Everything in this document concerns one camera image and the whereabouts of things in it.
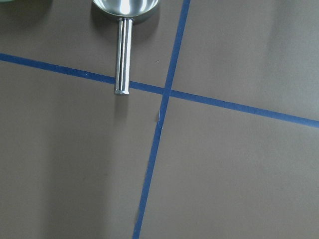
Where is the steel ice scoop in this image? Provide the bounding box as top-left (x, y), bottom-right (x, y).
top-left (93, 0), bottom-right (160, 95)

